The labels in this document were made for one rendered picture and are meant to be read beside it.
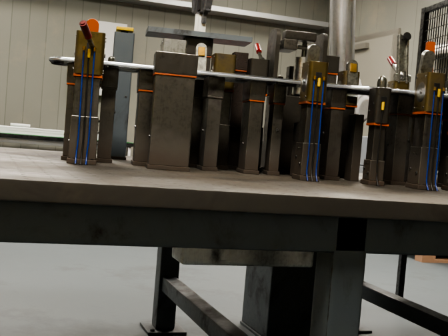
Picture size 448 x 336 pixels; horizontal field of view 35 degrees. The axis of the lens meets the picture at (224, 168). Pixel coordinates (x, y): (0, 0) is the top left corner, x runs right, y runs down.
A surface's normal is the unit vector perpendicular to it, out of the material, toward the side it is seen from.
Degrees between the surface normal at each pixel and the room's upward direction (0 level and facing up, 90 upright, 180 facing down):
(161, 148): 90
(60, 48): 90
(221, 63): 90
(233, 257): 90
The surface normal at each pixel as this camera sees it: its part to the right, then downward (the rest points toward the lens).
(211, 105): 0.17, 0.05
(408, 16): -0.95, -0.07
